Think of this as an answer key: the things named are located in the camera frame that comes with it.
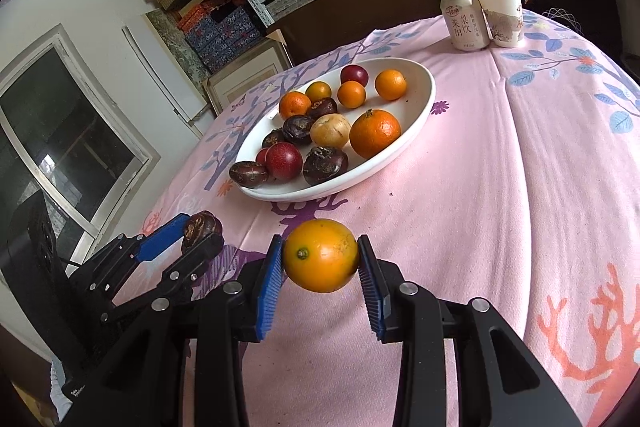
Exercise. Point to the stack of blue patterned boxes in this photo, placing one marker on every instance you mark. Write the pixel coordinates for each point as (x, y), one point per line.
(220, 39)

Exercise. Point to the green marbled board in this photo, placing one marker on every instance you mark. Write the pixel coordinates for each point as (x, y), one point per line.
(172, 39)

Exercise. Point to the tan round fruit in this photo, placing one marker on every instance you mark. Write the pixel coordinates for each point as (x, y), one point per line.
(331, 131)

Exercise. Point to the white drink can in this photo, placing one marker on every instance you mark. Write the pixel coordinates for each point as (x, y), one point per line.
(465, 24)

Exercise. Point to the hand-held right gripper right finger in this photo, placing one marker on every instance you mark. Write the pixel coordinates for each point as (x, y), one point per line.
(370, 292)

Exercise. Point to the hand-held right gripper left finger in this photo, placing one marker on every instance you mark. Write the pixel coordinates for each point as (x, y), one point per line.
(267, 287)

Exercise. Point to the white oval plate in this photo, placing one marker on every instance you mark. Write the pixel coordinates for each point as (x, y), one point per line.
(415, 107)

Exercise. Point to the small red plum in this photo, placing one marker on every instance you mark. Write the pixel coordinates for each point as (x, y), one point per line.
(261, 155)

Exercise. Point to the white board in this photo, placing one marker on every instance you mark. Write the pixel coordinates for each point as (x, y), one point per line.
(160, 72)

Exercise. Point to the white paper cup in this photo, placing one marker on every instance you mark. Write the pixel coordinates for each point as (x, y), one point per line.
(502, 19)

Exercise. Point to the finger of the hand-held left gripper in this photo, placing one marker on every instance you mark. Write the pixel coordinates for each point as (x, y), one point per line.
(160, 237)
(200, 254)

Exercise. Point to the small orange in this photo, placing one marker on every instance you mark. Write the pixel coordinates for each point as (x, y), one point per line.
(294, 105)
(319, 91)
(351, 95)
(391, 85)

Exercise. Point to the white framed window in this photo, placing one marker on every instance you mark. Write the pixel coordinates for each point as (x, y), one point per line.
(65, 142)

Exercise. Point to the dark wooden cabinet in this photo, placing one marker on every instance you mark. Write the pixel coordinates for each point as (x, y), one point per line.
(350, 7)

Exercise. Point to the large red plum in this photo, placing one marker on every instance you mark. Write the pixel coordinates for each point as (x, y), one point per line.
(284, 162)

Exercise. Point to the dark purple passion fruit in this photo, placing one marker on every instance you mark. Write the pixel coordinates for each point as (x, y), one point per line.
(297, 130)
(322, 109)
(325, 166)
(202, 224)
(272, 139)
(247, 174)

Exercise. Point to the wooden picture frame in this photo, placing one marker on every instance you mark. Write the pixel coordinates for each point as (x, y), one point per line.
(250, 79)

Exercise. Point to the person's left forearm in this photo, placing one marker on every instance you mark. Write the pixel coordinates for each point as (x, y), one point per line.
(62, 392)

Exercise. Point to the large mandarin orange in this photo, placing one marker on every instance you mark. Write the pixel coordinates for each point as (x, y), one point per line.
(375, 134)

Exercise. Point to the pink printed tablecloth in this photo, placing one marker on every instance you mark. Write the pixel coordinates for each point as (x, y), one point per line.
(475, 207)

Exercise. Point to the large smooth orange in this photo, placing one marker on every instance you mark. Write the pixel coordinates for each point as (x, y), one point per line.
(320, 257)

